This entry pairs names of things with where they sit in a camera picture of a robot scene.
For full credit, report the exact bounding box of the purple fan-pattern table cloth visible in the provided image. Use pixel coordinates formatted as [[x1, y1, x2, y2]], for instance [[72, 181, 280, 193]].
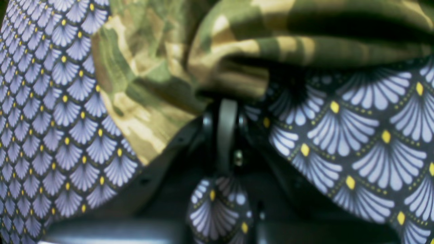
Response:
[[1, 0, 433, 244]]

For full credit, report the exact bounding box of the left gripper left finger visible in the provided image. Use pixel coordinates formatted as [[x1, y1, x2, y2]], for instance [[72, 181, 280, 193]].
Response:
[[40, 99, 228, 244]]

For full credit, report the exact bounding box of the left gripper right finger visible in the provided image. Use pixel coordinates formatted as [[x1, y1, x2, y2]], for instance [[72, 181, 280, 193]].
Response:
[[226, 100, 399, 244]]

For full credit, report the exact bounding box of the camouflage T-shirt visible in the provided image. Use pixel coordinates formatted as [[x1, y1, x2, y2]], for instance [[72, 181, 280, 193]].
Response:
[[91, 0, 433, 165]]

